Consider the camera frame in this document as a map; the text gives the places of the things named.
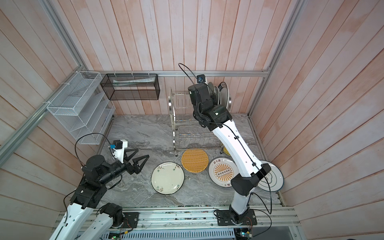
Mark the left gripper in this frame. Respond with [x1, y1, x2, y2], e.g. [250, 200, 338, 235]
[99, 148, 150, 185]

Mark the white plate green lettered rim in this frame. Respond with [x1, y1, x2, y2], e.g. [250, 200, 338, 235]
[218, 82, 232, 111]

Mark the light green flower plate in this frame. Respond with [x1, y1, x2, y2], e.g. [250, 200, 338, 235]
[208, 82, 217, 104]

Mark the small orange sunburst plate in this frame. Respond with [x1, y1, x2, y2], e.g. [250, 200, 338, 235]
[214, 86, 221, 105]

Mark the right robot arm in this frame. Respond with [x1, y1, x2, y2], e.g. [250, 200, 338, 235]
[188, 83, 271, 224]

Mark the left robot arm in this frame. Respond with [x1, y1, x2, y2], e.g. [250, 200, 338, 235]
[51, 149, 150, 240]

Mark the stainless steel dish rack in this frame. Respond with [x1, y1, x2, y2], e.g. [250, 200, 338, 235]
[168, 91, 224, 156]

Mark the cream floral plate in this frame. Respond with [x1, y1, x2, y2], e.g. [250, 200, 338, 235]
[151, 162, 185, 195]

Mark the orange woven pattern plate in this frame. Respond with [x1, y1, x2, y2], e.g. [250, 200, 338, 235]
[181, 149, 209, 173]

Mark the yellow woven pattern plate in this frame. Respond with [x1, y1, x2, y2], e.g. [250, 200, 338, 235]
[222, 147, 231, 156]

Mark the large orange sunburst plate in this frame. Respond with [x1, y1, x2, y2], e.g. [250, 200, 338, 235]
[209, 157, 239, 188]

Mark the white plate black cloud motif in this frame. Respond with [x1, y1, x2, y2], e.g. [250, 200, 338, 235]
[258, 160, 284, 193]

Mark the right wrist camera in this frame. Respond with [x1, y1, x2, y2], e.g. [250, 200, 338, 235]
[197, 75, 207, 85]

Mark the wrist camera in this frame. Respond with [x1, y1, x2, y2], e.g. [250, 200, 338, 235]
[197, 75, 207, 85]
[110, 140, 128, 164]

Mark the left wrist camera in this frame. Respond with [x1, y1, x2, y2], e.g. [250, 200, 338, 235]
[110, 140, 128, 164]

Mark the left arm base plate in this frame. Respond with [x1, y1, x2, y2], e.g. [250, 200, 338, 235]
[122, 212, 140, 230]

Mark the aluminium frame rail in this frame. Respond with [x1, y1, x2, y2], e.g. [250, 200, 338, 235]
[87, 70, 269, 77]

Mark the black wire mesh basket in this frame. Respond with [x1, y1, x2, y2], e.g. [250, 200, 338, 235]
[101, 73, 161, 101]

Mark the white wire mesh shelf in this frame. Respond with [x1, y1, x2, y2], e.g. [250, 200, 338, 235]
[47, 72, 115, 145]

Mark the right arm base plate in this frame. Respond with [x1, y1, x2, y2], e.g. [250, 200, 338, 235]
[214, 209, 257, 226]

